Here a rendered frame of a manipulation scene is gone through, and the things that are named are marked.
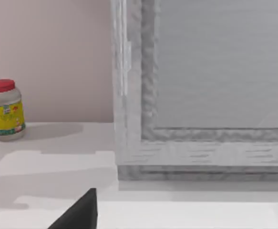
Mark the red-lidded jar with yellow label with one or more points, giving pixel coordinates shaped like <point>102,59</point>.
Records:
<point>6,112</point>

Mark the grey cabinet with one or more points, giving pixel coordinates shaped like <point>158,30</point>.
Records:
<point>200,95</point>

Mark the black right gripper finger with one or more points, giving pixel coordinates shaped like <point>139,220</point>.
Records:
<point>85,211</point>

